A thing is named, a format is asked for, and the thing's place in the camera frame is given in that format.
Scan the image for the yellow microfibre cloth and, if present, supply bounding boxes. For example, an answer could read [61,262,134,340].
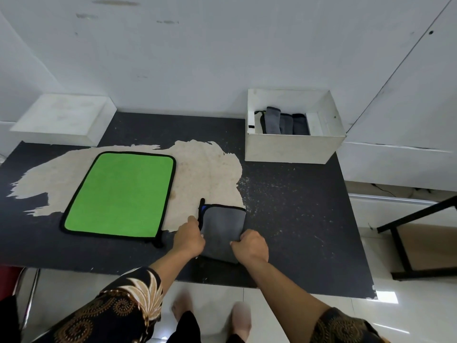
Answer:
[254,106,282,135]

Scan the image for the person's right hand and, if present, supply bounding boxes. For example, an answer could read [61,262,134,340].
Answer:
[230,229,270,269]

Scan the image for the white flat box lid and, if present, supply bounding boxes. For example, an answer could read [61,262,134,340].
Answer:
[10,94,118,147]

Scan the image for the black stool frame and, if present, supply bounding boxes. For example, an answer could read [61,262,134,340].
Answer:
[377,195,457,282]

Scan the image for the person's foot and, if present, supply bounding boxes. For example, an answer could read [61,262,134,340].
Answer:
[231,302,252,336]
[171,293,193,322]

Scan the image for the person's right foot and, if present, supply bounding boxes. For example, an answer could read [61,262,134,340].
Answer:
[231,302,252,336]

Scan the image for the person's patterned sleeve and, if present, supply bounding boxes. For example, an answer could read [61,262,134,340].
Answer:
[310,307,390,343]
[32,266,165,343]

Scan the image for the red chair with metal legs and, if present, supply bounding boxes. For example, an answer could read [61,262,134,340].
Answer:
[0,266,40,333]

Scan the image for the green microfibre cloth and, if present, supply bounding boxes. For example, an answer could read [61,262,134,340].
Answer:
[60,151,177,249]

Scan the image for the person's left hand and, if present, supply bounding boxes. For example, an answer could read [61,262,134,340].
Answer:
[173,216,207,260]

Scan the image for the black cable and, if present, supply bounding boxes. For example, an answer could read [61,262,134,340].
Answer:
[371,182,435,197]

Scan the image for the person's patterned left sleeve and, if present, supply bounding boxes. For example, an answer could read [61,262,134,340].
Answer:
[32,266,165,343]

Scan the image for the person's left foot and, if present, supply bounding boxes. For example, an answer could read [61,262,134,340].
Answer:
[171,293,193,322]

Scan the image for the person's right forearm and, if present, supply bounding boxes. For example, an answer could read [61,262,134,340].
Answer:
[244,260,331,343]

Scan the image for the white box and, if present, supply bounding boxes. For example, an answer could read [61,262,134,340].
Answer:
[245,88,347,165]

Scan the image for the person's left forearm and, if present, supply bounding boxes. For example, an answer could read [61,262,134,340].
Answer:
[149,248,197,293]

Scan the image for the metal floor rail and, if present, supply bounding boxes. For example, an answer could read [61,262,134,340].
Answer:
[348,193,438,204]

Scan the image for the person's dark trousers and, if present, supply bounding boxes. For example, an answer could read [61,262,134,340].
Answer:
[168,310,247,343]

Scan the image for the person's patterned right sleeve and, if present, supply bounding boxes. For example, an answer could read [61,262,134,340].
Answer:
[310,307,390,343]

